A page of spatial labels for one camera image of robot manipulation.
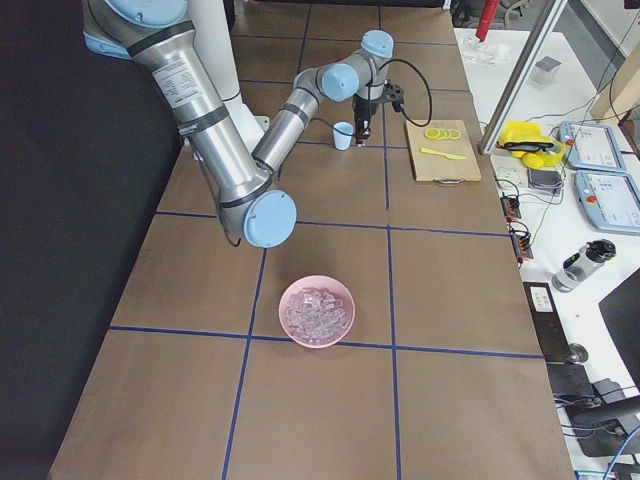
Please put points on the light blue cup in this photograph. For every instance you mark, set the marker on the light blue cup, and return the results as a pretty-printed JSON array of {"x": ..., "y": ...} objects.
[{"x": 342, "y": 135}]

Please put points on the front lemon slice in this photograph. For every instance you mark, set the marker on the front lemon slice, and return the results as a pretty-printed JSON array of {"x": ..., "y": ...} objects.
[{"x": 432, "y": 133}]

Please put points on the pink bowl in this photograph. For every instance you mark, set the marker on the pink bowl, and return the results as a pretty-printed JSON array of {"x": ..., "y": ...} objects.
[{"x": 319, "y": 282}]

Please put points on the orange adapter board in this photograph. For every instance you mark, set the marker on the orange adapter board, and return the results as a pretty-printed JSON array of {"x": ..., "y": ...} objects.
[
  {"x": 511, "y": 207},
  {"x": 521, "y": 243}
]

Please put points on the aluminium frame post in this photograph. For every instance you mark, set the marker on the aluminium frame post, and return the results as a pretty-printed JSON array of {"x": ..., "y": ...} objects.
[{"x": 544, "y": 25}]

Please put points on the clear water bottle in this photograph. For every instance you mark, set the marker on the clear water bottle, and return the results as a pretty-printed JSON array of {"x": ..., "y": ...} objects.
[{"x": 584, "y": 263}]

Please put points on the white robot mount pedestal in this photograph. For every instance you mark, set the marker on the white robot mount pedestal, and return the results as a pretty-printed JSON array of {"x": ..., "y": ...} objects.
[{"x": 213, "y": 45}]

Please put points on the crumpled plastic bags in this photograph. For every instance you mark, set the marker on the crumpled plastic bags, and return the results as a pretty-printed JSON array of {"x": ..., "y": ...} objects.
[{"x": 481, "y": 53}]

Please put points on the lower teach pendant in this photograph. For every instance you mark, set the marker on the lower teach pendant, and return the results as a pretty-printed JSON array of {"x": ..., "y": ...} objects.
[{"x": 610, "y": 200}]

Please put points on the grey pouch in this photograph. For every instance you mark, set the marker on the grey pouch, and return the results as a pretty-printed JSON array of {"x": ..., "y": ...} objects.
[{"x": 545, "y": 179}]

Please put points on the teach pendant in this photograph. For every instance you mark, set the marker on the teach pendant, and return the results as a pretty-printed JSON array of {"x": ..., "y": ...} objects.
[
  {"x": 591, "y": 146},
  {"x": 610, "y": 200}
]

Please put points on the clear ice cubes pile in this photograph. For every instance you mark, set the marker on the clear ice cubes pile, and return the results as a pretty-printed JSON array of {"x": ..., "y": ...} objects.
[{"x": 316, "y": 317}]

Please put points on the upper teach pendant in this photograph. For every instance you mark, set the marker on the upper teach pendant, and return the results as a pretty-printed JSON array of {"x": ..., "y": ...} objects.
[{"x": 591, "y": 146}]

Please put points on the bamboo cutting board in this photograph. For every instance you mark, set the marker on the bamboo cutting board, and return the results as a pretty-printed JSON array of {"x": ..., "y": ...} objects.
[{"x": 428, "y": 168}]

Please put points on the yellow cloth bag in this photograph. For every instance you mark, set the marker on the yellow cloth bag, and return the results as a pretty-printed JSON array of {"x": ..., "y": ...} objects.
[{"x": 526, "y": 142}]

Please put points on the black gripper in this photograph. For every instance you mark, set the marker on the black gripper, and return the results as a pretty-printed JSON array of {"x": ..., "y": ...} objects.
[{"x": 362, "y": 111}]

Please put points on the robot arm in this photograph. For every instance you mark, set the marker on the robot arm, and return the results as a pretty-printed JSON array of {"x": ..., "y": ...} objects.
[{"x": 185, "y": 47}]

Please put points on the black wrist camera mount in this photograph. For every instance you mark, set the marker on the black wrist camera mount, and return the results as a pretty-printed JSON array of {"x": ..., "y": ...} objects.
[{"x": 393, "y": 94}]

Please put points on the yellow plastic knife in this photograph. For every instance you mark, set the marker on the yellow plastic knife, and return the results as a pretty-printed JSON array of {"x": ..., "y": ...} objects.
[{"x": 449, "y": 156}]

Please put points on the white power strip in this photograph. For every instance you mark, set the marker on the white power strip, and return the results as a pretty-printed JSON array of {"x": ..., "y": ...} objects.
[{"x": 514, "y": 176}]

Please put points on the red object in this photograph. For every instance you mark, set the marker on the red object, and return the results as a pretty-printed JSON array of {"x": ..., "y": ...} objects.
[{"x": 486, "y": 19}]

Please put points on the black monitor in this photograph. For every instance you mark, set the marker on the black monitor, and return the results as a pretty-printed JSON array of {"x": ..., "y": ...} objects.
[{"x": 620, "y": 312}]

